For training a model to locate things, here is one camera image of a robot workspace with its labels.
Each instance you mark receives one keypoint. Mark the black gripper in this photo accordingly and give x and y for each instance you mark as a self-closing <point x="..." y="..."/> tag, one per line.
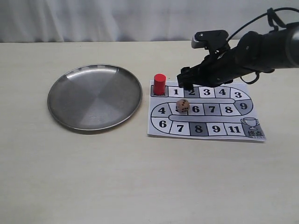
<point x="234" y="63"/>

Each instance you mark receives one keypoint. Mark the wooden die with black pips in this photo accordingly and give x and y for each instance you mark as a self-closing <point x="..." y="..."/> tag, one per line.
<point x="182" y="105"/>

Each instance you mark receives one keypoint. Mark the red cylinder game piece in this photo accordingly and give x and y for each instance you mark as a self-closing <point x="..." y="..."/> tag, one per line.
<point x="159" y="84"/>

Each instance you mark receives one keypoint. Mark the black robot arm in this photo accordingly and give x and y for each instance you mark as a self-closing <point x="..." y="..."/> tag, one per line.
<point x="279" y="50"/>

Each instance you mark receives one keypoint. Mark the paper number game board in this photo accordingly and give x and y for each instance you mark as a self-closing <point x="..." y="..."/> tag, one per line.
<point x="222" y="113"/>

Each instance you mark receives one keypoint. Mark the round stainless steel plate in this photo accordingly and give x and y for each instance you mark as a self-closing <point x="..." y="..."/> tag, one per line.
<point x="94" y="97"/>

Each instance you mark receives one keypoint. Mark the white curtain backdrop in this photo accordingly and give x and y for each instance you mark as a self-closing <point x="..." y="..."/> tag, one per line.
<point x="128" y="20"/>

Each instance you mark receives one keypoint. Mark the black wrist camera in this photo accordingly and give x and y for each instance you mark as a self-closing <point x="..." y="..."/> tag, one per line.
<point x="212" y="40"/>

